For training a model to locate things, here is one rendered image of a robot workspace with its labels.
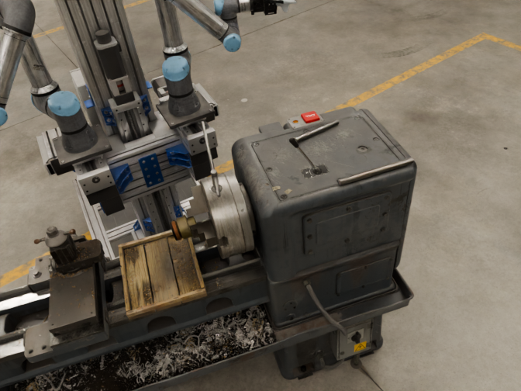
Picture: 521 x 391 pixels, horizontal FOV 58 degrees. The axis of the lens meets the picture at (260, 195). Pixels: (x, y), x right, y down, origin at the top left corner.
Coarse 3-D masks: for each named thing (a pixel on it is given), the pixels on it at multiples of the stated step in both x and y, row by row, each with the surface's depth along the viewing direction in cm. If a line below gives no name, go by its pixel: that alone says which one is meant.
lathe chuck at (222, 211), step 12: (204, 180) 173; (204, 192) 171; (228, 192) 166; (216, 204) 164; (228, 204) 165; (216, 216) 163; (228, 216) 164; (216, 228) 164; (228, 228) 164; (240, 228) 166; (228, 240) 166; (240, 240) 168; (228, 252) 171; (240, 252) 175
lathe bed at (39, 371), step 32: (224, 288) 181; (256, 288) 190; (0, 320) 183; (32, 320) 191; (128, 320) 176; (160, 320) 191; (192, 320) 190; (0, 352) 169; (96, 352) 184; (0, 384) 178
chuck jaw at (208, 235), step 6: (204, 222) 174; (210, 222) 174; (192, 228) 172; (198, 228) 172; (204, 228) 171; (210, 228) 171; (198, 234) 169; (204, 234) 170; (210, 234) 168; (210, 240) 167; (216, 240) 167; (222, 240) 166; (210, 246) 168
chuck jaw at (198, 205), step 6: (198, 186) 176; (192, 192) 175; (198, 192) 176; (198, 198) 176; (204, 198) 176; (192, 204) 175; (198, 204) 176; (204, 204) 176; (186, 210) 175; (192, 210) 175; (198, 210) 176; (204, 210) 176
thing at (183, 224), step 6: (192, 216) 176; (174, 222) 175; (180, 222) 174; (186, 222) 173; (192, 222) 175; (174, 228) 173; (180, 228) 173; (186, 228) 173; (174, 234) 173; (180, 234) 174; (186, 234) 174; (192, 234) 179
